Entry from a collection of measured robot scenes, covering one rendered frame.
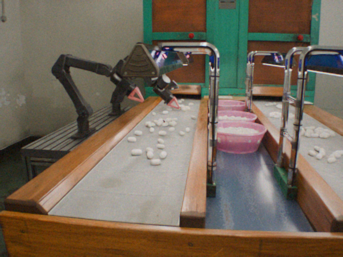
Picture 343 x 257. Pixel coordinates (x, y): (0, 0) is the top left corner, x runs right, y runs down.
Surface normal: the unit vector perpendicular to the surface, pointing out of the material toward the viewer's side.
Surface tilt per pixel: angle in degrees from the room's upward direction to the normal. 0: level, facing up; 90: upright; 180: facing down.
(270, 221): 0
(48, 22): 91
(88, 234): 90
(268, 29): 90
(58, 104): 90
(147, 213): 0
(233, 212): 0
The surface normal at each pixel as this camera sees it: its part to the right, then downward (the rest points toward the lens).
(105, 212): 0.00, -0.97
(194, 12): -0.12, 0.24
